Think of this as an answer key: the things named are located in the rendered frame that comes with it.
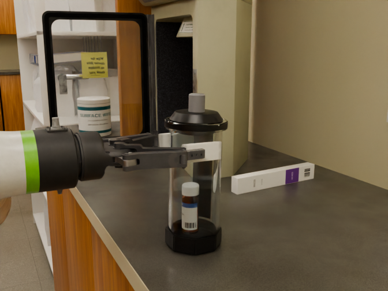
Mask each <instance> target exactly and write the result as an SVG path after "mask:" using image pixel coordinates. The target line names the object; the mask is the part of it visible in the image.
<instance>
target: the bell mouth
mask: <svg viewBox="0 0 388 291"><path fill-rule="evenodd" d="M176 37H177V38H193V20H192V17H184V19H183V21H182V24H181V26H180V29H179V31H178V34H177V36H176Z"/></svg>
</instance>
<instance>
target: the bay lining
mask: <svg viewBox="0 0 388 291"><path fill-rule="evenodd" d="M181 24H182V23H173V22H156V24H155V41H156V100H157V130H158V134H161V133H169V130H168V129H166V128H165V118H167V117H171V116H172V114H173V113H174V112H175V111H176V110H180V109H188V106H189V94H191V93H193V38H177V37H176V36H177V34H178V31H179V29H180V26H181Z"/></svg>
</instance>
